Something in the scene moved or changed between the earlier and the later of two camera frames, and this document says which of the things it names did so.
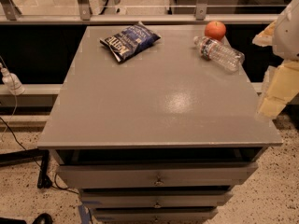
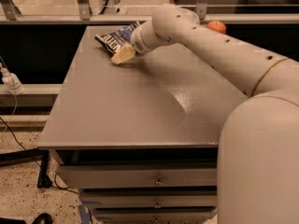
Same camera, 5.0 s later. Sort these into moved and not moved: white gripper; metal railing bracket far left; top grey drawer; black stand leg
Moved: white gripper
Not moved: black stand leg; top grey drawer; metal railing bracket far left
